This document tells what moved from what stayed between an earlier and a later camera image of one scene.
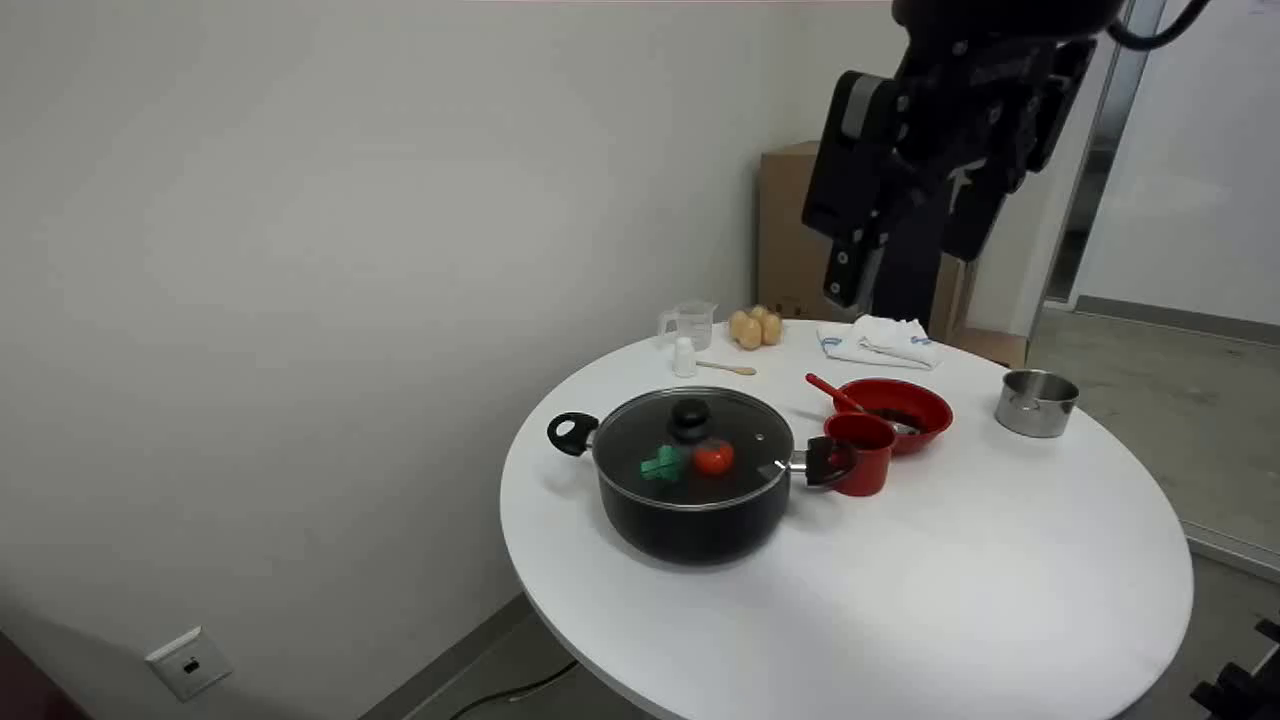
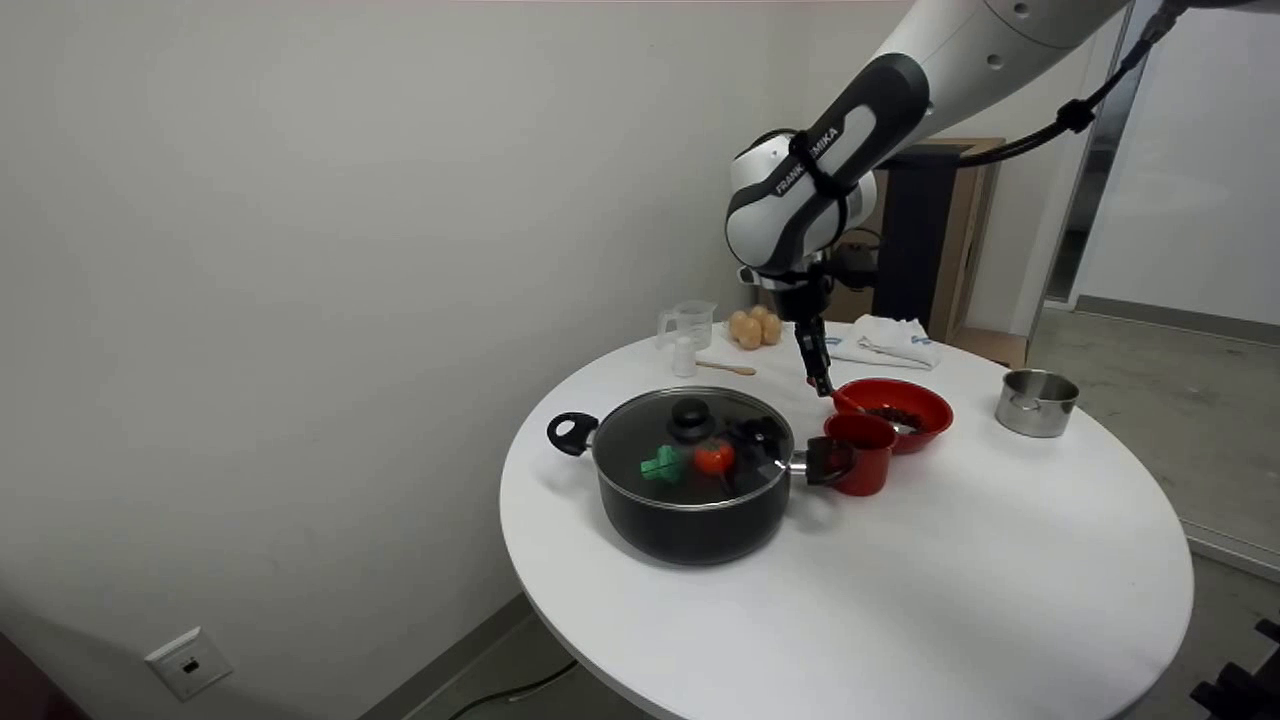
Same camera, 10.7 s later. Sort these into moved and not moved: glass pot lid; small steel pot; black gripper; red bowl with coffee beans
Moved: black gripper
Not moved: red bowl with coffee beans; small steel pot; glass pot lid
